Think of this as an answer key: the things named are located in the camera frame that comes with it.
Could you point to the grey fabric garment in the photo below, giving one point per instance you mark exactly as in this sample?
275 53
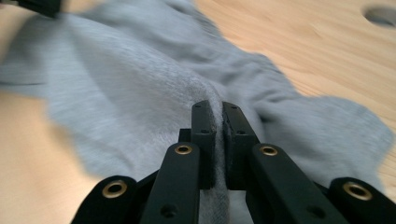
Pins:
130 102

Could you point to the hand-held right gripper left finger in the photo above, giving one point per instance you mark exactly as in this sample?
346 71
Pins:
203 137

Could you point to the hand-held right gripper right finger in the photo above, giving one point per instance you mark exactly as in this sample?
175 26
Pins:
237 137

